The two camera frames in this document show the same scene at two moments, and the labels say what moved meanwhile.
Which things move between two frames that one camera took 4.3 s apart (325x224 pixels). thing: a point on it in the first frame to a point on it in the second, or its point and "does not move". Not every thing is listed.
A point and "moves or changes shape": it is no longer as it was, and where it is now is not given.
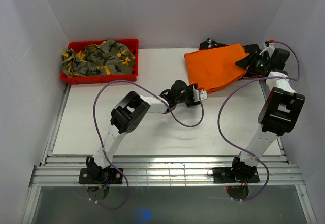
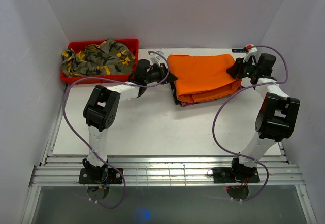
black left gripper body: [187, 96] to [157, 75]
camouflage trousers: [110, 57] does not move
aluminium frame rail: [167, 171] does not move
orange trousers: [213, 68] moves or changes shape
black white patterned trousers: [249, 49] moves or changes shape
